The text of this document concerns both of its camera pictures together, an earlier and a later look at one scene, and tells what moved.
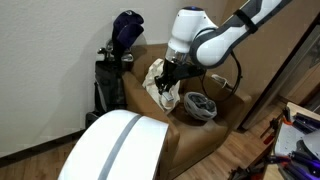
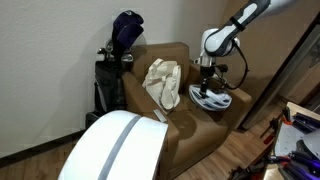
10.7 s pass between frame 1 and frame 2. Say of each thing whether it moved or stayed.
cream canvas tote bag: stayed
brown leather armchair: stayed
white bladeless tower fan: stayed
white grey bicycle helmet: moved
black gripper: moved
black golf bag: stayed
